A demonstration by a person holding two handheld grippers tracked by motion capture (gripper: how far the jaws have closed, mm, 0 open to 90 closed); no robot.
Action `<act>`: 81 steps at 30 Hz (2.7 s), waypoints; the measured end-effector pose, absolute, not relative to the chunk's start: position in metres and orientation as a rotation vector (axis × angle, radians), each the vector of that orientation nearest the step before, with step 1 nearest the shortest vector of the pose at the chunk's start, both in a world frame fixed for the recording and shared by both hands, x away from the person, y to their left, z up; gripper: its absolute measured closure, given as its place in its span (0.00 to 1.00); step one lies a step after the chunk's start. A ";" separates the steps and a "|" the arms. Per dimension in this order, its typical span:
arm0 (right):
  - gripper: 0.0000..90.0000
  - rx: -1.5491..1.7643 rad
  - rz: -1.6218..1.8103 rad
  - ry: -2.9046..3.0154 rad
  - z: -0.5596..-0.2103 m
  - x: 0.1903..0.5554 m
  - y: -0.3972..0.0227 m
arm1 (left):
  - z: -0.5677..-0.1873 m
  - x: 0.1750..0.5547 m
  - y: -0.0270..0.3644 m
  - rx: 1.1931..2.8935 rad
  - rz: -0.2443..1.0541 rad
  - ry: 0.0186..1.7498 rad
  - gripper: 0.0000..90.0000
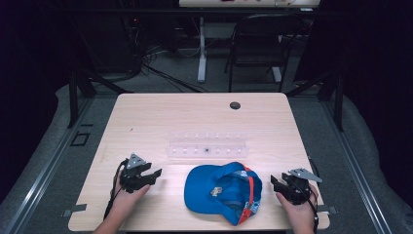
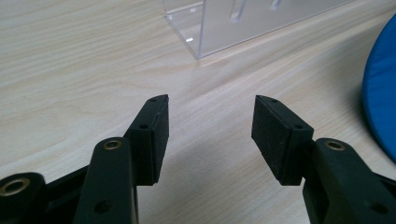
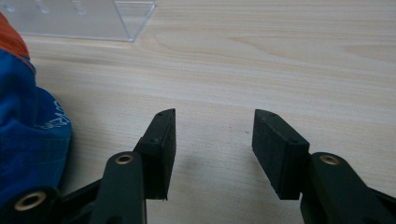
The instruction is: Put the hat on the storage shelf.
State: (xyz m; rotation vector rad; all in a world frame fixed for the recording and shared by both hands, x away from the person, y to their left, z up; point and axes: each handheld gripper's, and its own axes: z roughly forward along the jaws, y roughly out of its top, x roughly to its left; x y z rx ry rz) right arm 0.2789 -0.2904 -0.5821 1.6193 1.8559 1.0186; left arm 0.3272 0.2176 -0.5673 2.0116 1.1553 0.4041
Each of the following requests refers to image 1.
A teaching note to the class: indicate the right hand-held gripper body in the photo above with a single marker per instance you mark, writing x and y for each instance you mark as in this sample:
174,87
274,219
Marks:
297,188

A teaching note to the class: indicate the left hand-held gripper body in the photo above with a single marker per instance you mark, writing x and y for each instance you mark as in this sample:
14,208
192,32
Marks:
133,178

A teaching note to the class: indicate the blue baseball cap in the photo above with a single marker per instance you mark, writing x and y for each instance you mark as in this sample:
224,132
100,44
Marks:
214,195

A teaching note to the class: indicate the person's left hand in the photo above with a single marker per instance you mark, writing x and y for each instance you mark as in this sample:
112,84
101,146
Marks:
125,200

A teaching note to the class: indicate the person's right hand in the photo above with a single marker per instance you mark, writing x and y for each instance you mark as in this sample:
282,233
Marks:
300,213

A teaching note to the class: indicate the clear acrylic rack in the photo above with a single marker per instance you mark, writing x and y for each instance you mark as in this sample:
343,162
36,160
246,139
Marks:
207,147

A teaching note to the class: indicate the black metal stand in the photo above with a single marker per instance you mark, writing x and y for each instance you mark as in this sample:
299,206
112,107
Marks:
339,100
73,97

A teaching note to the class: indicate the white desk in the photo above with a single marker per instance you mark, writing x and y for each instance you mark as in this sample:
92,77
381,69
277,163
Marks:
202,48

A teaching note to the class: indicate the black folding chair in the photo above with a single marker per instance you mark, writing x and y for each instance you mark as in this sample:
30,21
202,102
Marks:
259,45

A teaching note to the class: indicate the grey table bracket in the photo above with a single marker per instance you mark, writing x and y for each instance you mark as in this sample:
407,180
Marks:
74,209
328,209

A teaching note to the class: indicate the grey metal floor rail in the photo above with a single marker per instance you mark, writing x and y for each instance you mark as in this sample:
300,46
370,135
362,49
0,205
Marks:
42,172
357,172

